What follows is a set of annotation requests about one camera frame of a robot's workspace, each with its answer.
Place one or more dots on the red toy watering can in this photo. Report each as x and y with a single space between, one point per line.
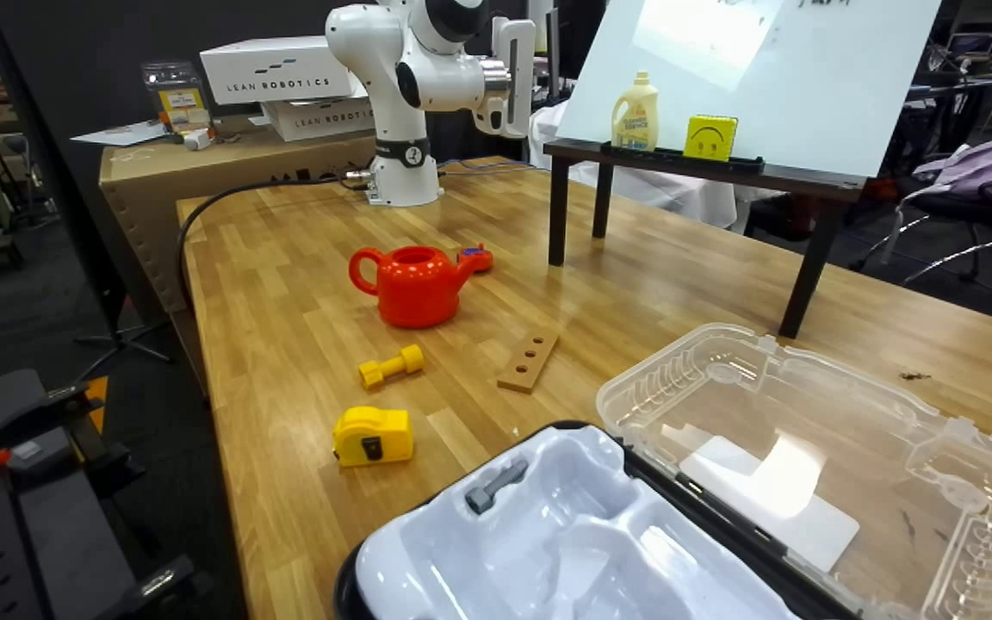
413 286

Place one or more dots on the yellow toy tape measure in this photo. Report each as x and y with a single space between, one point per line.
373 436

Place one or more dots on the cardboard box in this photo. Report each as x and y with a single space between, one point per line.
143 188

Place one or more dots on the yellow detergent bottle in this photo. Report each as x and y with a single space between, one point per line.
635 115

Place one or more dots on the yellow smiley block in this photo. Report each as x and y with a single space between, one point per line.
709 140

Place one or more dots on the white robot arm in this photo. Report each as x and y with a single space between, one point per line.
411 64

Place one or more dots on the wooden plank with holes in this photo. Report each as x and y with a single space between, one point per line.
527 364

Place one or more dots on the yellow toy bolt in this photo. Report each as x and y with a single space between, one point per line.
404 364

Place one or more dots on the grey toy piece in case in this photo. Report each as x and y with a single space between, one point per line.
482 494

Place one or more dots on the black equipment cart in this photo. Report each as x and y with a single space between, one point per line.
58 557

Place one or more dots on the black toy tool case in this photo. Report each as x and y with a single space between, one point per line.
724 477

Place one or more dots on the white electronics box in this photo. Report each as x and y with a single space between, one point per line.
302 87

